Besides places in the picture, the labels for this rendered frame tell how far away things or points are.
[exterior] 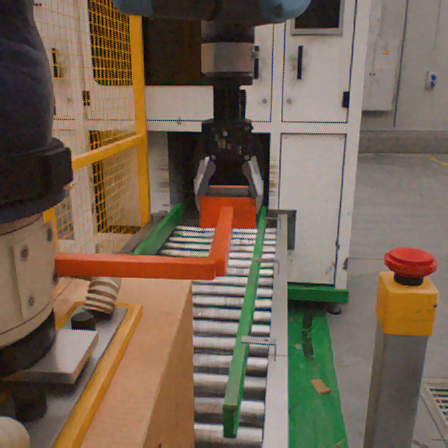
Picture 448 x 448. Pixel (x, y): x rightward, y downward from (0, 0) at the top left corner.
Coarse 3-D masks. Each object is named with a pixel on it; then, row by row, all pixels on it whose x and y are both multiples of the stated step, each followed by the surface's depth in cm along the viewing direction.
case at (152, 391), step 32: (64, 288) 74; (128, 288) 74; (160, 288) 74; (160, 320) 65; (192, 320) 80; (128, 352) 57; (160, 352) 57; (192, 352) 81; (0, 384) 51; (128, 384) 51; (160, 384) 51; (192, 384) 82; (96, 416) 46; (128, 416) 46; (160, 416) 51; (192, 416) 83
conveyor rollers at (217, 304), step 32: (192, 256) 204; (192, 288) 169; (224, 288) 168; (224, 320) 150; (256, 320) 149; (224, 352) 133; (256, 352) 132; (224, 384) 116; (256, 384) 115; (256, 416) 106
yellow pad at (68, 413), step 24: (72, 312) 63; (120, 312) 62; (120, 336) 57; (96, 360) 51; (120, 360) 55; (24, 384) 47; (48, 384) 47; (72, 384) 47; (96, 384) 48; (0, 408) 44; (24, 408) 41; (48, 408) 44; (72, 408) 44; (96, 408) 46; (48, 432) 41; (72, 432) 42
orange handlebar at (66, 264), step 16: (224, 208) 69; (224, 224) 61; (224, 240) 55; (64, 256) 50; (80, 256) 50; (96, 256) 50; (112, 256) 50; (128, 256) 50; (144, 256) 50; (160, 256) 50; (176, 256) 50; (208, 256) 51; (224, 256) 51; (64, 272) 50; (80, 272) 50; (96, 272) 50; (112, 272) 49; (128, 272) 49; (144, 272) 49; (160, 272) 49; (176, 272) 49; (192, 272) 49; (208, 272) 49; (224, 272) 50
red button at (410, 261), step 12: (396, 252) 64; (408, 252) 64; (420, 252) 64; (396, 264) 62; (408, 264) 61; (420, 264) 61; (432, 264) 62; (396, 276) 64; (408, 276) 62; (420, 276) 62
